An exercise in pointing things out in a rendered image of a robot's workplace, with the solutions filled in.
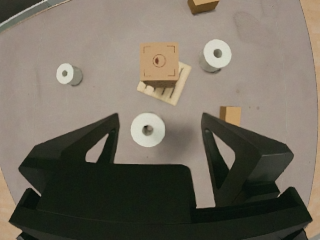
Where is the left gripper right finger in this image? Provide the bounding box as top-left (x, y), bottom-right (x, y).
top-left (200, 112), bottom-right (294, 207)

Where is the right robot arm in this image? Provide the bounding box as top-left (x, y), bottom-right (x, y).
top-left (281, 225), bottom-right (308, 240)

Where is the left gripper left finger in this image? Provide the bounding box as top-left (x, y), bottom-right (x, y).
top-left (27, 113), bottom-right (120, 163)

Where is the small wooden pallet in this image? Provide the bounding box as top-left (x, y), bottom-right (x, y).
top-left (137, 62), bottom-right (191, 106)

